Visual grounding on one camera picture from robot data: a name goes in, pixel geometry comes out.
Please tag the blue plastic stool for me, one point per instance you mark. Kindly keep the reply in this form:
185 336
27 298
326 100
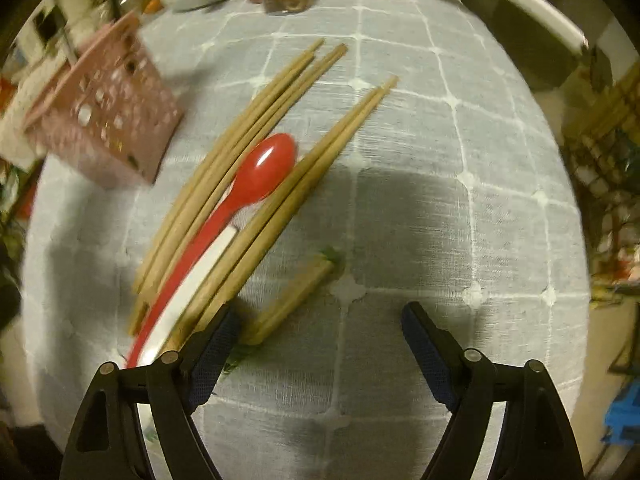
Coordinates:
622 417

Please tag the red plastic spoon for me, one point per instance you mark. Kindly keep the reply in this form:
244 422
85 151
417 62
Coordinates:
265 165

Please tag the pink perforated utensil holder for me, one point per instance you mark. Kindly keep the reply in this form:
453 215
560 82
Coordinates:
115 110

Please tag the white curved chair rail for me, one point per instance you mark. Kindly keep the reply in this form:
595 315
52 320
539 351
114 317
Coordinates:
525 0

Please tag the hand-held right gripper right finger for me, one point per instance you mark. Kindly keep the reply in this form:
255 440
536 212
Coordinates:
430 355

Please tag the green plant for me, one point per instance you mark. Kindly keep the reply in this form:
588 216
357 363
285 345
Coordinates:
12 200

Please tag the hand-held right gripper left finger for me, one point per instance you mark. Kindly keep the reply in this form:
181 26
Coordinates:
215 355

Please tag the white plastic spoon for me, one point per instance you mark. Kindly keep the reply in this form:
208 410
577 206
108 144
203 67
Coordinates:
200 275

